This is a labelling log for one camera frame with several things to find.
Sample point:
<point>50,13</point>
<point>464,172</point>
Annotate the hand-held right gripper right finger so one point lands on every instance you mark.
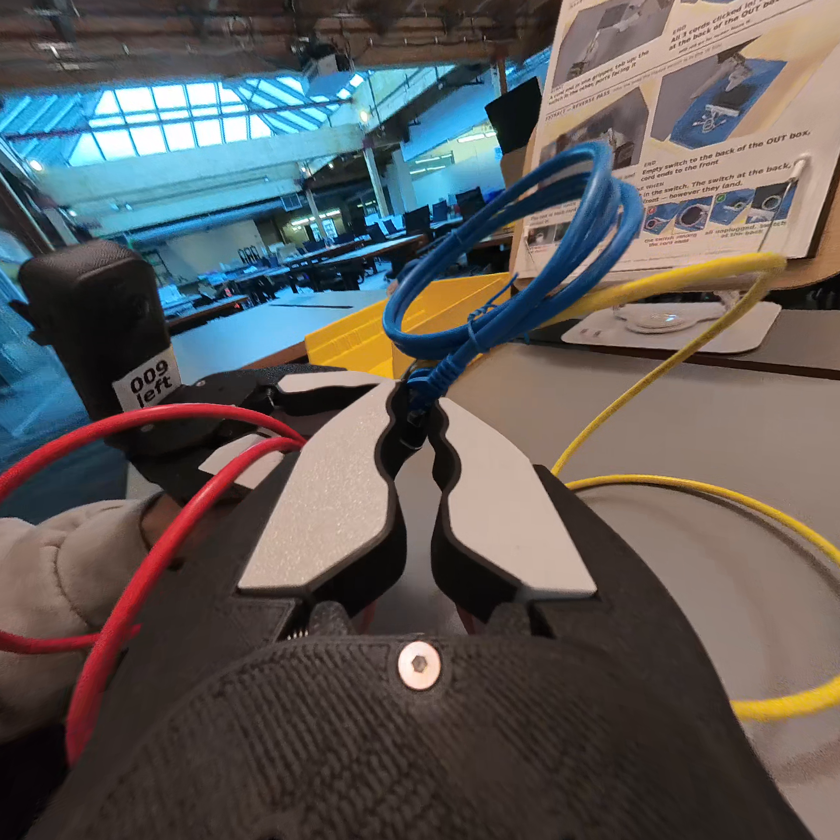
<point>512,512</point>

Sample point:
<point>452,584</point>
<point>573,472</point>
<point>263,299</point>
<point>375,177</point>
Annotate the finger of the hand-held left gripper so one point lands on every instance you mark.
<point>335,383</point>
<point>250,460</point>

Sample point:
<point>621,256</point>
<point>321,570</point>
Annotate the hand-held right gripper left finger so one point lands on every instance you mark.
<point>322,512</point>

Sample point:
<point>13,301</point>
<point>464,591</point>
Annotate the yellow plastic bin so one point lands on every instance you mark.
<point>355,335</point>

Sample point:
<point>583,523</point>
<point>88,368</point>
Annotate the person's left forearm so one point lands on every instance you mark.
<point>59,591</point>

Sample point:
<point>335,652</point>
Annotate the person's left hand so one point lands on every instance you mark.
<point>171,519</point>

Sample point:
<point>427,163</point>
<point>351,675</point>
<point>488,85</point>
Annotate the white stand base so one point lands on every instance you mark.
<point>670,326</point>

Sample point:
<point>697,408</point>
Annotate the instruction sheet board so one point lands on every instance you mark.
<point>683,118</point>

